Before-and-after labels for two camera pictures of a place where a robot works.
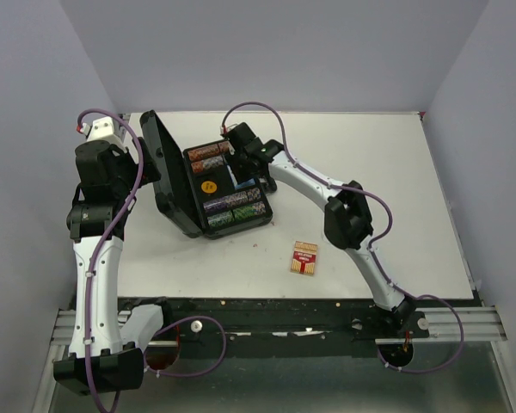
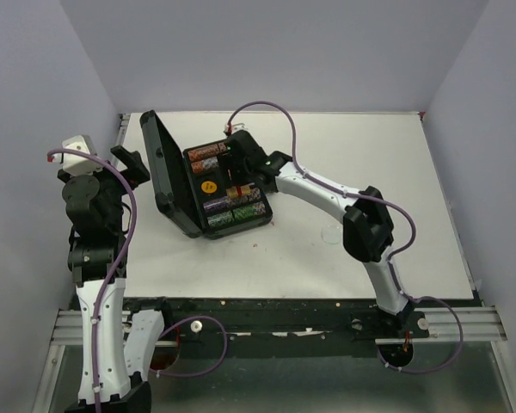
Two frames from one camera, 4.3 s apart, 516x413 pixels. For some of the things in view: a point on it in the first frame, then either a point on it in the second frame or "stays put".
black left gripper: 150,172 -> 136,172
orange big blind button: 209,187 stays put
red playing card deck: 304,258 -> 238,191
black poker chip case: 197,187 stays put
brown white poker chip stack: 199,166 stays put
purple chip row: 252,194 stays put
